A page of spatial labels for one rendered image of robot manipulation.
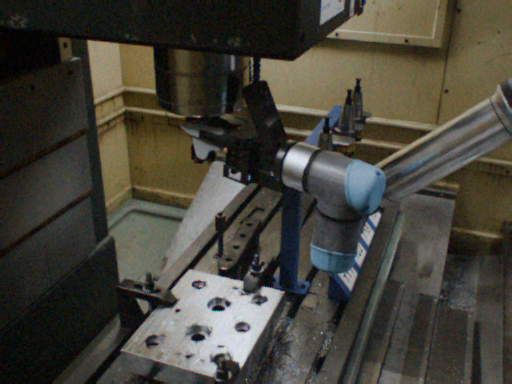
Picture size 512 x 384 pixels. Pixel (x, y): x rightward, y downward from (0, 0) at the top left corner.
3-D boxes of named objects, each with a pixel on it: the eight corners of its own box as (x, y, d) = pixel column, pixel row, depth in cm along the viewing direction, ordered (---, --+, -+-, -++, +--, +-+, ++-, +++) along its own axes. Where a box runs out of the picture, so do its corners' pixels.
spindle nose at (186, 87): (196, 85, 114) (194, 21, 108) (266, 100, 106) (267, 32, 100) (136, 106, 102) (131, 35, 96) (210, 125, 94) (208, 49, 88)
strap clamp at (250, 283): (273, 294, 142) (274, 240, 136) (253, 327, 131) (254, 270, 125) (260, 291, 143) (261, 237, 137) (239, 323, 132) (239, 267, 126)
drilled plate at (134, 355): (284, 309, 130) (285, 291, 128) (233, 403, 106) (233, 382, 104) (190, 287, 138) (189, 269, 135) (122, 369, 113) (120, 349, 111)
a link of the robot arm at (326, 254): (362, 248, 104) (372, 193, 99) (349, 283, 95) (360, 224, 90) (319, 238, 107) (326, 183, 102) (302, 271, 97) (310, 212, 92)
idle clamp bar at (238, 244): (262, 239, 165) (262, 219, 163) (233, 293, 142) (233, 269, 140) (244, 237, 166) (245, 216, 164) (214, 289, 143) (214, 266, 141)
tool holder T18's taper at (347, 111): (342, 124, 155) (344, 99, 152) (357, 128, 153) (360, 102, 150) (334, 129, 152) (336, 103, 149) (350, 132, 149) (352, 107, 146)
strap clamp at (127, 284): (180, 332, 129) (177, 275, 123) (173, 341, 126) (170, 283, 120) (128, 318, 133) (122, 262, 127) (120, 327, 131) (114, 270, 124)
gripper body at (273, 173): (218, 175, 102) (276, 198, 96) (220, 129, 98) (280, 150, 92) (244, 162, 108) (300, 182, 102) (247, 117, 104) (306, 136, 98)
